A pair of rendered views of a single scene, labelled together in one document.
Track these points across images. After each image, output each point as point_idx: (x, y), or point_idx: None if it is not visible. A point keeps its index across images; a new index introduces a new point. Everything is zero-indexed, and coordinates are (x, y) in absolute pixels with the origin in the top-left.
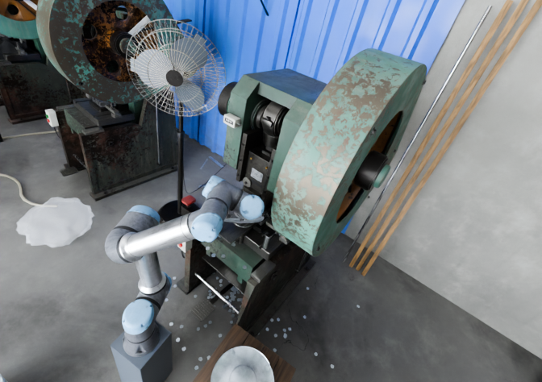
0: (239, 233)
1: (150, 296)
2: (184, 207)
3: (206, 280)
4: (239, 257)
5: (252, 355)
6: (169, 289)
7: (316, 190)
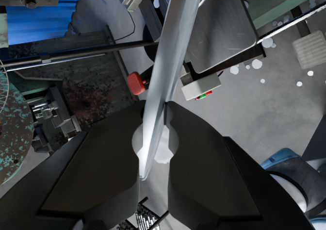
0: (230, 2)
1: (306, 207)
2: (148, 87)
3: (265, 34)
4: None
5: None
6: (296, 155)
7: None
